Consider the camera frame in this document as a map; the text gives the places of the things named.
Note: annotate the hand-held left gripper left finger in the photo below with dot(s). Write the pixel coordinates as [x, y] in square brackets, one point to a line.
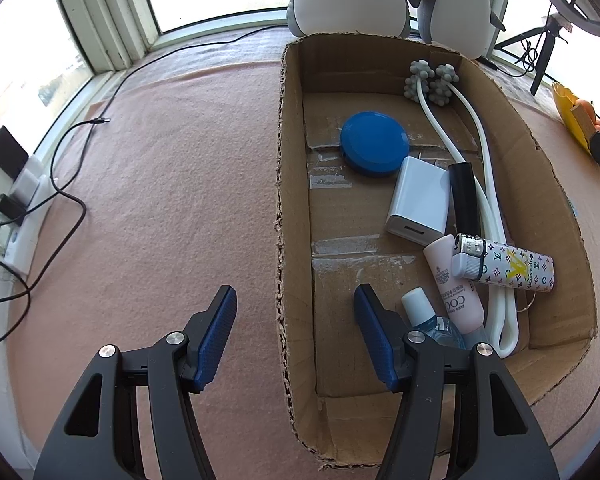
[217, 340]

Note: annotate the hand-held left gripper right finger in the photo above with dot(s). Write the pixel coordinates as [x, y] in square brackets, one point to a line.
[375, 335]

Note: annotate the small clear bottle white cap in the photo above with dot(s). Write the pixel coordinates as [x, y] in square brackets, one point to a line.
[420, 310]

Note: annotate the pink cosmetic tube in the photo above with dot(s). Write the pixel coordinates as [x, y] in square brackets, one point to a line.
[455, 295]

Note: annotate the white massager with grey balls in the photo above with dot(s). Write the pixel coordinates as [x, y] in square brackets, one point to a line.
[492, 200]

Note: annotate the white plug charger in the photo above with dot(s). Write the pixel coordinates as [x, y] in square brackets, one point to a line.
[420, 200]

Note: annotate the cardboard box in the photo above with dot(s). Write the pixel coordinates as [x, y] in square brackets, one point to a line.
[295, 210]

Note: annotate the white patterned lighter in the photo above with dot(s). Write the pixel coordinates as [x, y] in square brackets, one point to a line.
[515, 267]

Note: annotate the blue round lid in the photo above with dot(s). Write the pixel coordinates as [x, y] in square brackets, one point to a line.
[374, 142]

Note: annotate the orange fruit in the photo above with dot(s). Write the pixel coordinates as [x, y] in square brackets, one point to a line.
[592, 110]

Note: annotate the small penguin plush toy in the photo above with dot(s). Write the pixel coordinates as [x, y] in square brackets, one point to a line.
[455, 10]

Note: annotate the white power strip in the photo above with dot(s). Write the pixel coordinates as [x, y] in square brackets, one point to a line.
[25, 230]

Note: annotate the small black plug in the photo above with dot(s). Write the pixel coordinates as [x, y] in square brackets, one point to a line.
[10, 207]

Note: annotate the white power adapter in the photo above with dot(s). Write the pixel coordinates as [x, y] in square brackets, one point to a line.
[27, 180]

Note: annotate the black power adapter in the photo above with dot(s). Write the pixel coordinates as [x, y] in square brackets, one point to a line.
[7, 152]

